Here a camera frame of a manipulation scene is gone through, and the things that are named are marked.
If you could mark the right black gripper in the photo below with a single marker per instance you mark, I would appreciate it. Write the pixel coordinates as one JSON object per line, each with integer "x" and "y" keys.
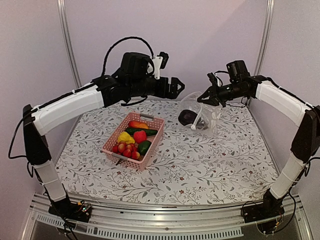
{"x": 211, "y": 92}

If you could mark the green toy pepper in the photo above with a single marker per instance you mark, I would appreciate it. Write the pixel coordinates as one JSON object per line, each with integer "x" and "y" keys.
{"x": 143, "y": 147}

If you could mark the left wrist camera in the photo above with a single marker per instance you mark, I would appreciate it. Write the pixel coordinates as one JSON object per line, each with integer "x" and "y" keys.
{"x": 139, "y": 65}

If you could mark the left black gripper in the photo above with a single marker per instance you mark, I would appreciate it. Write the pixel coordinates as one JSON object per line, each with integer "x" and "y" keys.
{"x": 173, "y": 94}

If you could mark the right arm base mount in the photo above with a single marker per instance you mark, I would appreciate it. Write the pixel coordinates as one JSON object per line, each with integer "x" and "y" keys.
{"x": 262, "y": 212}

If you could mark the clear zip top bag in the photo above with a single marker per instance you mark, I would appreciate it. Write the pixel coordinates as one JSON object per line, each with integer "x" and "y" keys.
{"x": 207, "y": 116}

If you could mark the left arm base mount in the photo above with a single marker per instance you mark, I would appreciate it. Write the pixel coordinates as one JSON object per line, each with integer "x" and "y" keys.
{"x": 80, "y": 211}

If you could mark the floral patterned table mat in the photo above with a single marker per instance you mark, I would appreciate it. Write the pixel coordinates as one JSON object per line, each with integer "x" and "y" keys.
{"x": 187, "y": 168}

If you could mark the pink plastic basket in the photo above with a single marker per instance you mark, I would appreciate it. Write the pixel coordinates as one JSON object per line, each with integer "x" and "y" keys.
{"x": 154, "y": 134}

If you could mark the yellow toy pepper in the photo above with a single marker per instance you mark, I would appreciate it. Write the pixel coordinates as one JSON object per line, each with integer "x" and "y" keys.
{"x": 125, "y": 137}

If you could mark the aluminium frame post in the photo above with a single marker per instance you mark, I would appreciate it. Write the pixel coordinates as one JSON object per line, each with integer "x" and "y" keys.
{"x": 68, "y": 42}
{"x": 265, "y": 36}

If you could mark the left aluminium frame post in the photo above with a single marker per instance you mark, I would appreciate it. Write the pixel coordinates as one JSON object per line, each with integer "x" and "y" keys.
{"x": 68, "y": 42}

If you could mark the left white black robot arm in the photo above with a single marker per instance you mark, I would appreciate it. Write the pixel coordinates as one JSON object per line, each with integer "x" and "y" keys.
{"x": 101, "y": 92}

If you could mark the front aluminium rail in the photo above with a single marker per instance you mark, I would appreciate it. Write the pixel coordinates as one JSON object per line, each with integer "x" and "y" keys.
{"x": 121, "y": 220}

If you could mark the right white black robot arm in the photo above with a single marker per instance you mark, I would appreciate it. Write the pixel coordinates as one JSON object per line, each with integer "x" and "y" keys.
{"x": 306, "y": 141}

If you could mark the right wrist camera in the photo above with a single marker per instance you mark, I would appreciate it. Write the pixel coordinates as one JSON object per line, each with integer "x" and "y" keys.
{"x": 236, "y": 70}

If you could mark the red toy pepper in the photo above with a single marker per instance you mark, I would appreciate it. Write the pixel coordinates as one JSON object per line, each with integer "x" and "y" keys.
{"x": 140, "y": 136}

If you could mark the right aluminium frame post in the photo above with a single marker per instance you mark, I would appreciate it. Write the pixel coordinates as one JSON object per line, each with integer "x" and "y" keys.
{"x": 265, "y": 36}

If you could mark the purple toy eggplant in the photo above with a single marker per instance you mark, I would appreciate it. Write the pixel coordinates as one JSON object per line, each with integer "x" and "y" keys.
{"x": 187, "y": 117}

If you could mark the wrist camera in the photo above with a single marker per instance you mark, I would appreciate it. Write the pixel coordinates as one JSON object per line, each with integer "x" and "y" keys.
{"x": 139, "y": 65}
{"x": 236, "y": 70}

